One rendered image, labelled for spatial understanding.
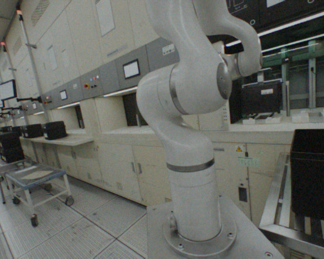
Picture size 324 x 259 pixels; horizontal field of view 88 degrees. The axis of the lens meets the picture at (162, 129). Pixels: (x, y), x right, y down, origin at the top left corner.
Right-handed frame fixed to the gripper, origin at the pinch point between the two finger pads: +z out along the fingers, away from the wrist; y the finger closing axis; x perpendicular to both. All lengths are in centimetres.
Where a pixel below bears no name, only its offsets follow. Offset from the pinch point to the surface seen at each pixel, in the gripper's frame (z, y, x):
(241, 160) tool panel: 15, -7, -51
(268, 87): 34.7, 5.8, -9.3
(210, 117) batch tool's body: 15.5, -25.3, -23.2
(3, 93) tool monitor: -35, -335, 41
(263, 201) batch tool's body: 15, 3, -75
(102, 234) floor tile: -28, -120, -119
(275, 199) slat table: -33, 14, -43
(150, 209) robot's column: -55, -18, -43
